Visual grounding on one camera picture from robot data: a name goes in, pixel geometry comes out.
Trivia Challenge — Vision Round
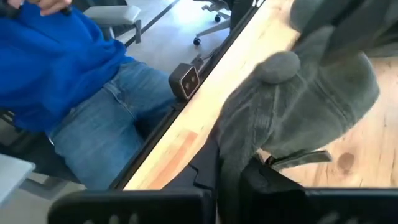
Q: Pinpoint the black camera cable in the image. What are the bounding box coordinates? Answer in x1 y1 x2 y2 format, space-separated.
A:
190 46 224 68

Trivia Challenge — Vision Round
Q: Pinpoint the black office chair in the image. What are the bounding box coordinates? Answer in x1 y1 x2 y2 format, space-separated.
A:
0 108 81 185

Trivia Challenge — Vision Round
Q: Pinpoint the person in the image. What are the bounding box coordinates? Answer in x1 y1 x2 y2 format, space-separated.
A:
0 0 178 190

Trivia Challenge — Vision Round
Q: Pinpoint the dark green baseball cap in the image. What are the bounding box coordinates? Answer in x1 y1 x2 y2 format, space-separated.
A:
214 0 382 224

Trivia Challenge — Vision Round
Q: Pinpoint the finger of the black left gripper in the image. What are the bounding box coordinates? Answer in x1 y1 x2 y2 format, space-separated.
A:
320 0 398 65

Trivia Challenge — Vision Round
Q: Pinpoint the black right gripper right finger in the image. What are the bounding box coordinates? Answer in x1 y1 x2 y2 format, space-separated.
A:
241 158 398 224

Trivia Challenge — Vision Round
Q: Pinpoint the white office chair base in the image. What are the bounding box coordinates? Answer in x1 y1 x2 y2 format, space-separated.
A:
192 0 233 47

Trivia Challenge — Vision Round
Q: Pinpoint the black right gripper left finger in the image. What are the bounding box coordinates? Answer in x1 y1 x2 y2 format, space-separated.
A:
46 136 220 224

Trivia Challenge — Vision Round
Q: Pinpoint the white desk corner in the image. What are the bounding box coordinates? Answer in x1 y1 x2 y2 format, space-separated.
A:
0 154 37 208

